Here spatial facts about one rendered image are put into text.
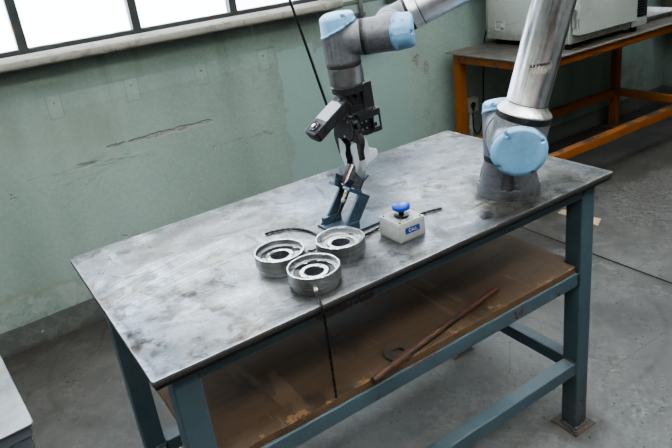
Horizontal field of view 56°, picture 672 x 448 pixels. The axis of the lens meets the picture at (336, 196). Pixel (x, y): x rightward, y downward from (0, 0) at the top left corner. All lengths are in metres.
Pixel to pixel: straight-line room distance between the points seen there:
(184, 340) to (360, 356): 0.46
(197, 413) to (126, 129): 1.77
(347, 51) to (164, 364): 0.70
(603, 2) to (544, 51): 2.09
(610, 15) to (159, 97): 2.17
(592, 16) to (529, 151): 2.04
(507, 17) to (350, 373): 2.49
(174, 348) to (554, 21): 0.93
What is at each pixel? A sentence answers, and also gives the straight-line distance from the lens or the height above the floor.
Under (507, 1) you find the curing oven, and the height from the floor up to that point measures 1.01.
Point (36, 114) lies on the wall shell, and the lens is 2.70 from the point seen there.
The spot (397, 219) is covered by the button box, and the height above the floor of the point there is 0.84.
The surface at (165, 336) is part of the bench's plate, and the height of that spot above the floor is 0.80.
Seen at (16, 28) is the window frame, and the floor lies 1.25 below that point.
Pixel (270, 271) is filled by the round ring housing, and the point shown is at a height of 0.82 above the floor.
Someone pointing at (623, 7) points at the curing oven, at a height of 0.93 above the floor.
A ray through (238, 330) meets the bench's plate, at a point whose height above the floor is 0.80.
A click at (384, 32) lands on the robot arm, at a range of 1.33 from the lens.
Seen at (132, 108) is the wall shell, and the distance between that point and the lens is 2.77.
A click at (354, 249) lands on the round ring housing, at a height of 0.83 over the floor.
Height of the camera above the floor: 1.42
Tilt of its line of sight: 22 degrees down
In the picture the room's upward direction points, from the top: 7 degrees counter-clockwise
